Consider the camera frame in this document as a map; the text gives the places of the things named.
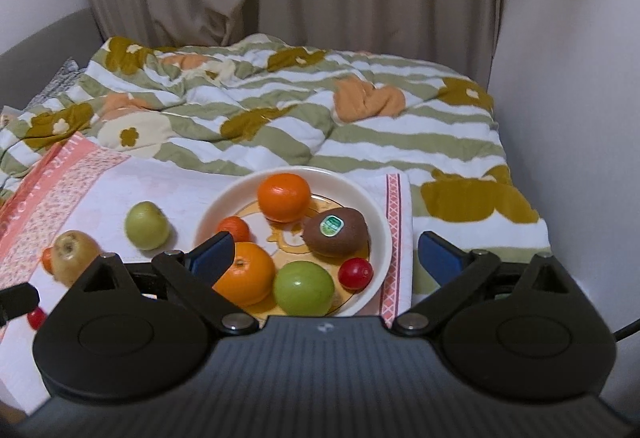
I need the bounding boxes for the cream plate with cartoon print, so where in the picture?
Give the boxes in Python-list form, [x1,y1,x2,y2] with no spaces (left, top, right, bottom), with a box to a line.
[194,166,393,319]

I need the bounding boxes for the grey patterned pillow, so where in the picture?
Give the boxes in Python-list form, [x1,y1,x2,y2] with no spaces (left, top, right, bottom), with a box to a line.
[25,58,88,111]

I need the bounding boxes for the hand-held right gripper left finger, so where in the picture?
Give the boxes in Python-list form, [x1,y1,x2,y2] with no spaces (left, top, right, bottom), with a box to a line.
[67,231,261,334]

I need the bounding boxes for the green striped floral blanket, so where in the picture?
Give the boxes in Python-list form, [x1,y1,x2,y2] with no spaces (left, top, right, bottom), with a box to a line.
[0,34,551,299]

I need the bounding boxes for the pink floral tablecloth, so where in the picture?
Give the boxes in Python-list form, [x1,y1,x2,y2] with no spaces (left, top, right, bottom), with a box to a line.
[0,132,413,414]

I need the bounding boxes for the brown kiwi with green sticker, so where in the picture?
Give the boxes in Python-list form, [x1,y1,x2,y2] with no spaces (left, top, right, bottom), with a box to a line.
[302,207,370,258]

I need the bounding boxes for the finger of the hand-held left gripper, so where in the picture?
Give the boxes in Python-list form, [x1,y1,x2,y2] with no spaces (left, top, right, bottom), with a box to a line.
[0,282,41,325]

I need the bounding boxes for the yellow-brown pear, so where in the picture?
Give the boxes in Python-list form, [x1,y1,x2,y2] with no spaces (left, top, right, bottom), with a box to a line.
[51,230,102,288]

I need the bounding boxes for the black cable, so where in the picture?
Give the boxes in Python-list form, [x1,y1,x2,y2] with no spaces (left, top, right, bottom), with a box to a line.
[612,322,640,343]

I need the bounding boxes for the large orange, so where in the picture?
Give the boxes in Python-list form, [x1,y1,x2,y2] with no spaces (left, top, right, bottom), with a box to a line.
[257,173,312,223]
[212,242,277,308]

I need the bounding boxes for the green apple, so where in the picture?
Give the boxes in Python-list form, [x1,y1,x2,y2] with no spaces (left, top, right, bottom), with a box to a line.
[124,201,171,251]
[273,261,335,317]

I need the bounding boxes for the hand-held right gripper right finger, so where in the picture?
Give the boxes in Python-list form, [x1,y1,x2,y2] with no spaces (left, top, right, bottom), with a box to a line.
[390,231,582,337]

